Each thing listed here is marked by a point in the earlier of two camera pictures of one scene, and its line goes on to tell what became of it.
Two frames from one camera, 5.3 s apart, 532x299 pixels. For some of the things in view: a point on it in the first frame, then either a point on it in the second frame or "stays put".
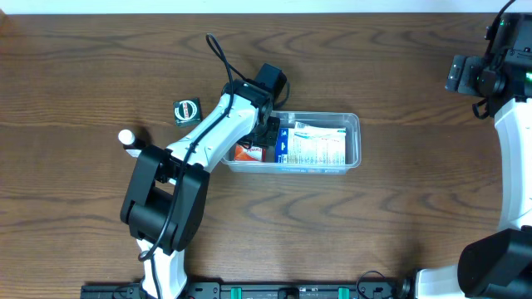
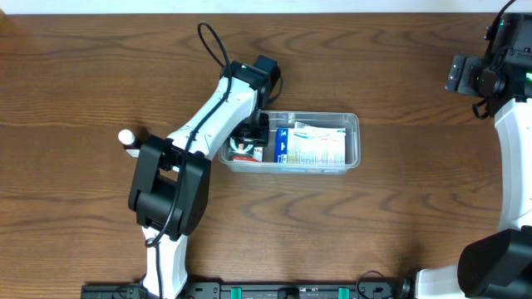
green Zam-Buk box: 187,112 → 238,148
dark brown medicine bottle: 127,139 stays put
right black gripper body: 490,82 stays put
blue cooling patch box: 311,145 stays put
